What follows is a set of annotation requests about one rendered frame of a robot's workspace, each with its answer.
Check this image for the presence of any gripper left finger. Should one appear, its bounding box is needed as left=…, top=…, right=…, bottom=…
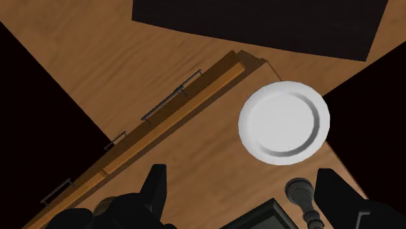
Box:
left=44, top=163, right=179, bottom=229

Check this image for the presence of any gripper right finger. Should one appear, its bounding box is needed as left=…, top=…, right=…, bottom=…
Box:
left=313, top=168, right=406, bottom=229

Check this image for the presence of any wooden chest of drawers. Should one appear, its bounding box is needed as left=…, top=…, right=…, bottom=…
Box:
left=21, top=49, right=370, bottom=229

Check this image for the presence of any white round plate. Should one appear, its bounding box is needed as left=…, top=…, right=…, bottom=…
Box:
left=237, top=81, right=331, bottom=167

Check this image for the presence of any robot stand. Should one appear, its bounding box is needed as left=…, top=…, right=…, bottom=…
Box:
left=131, top=0, right=390, bottom=62

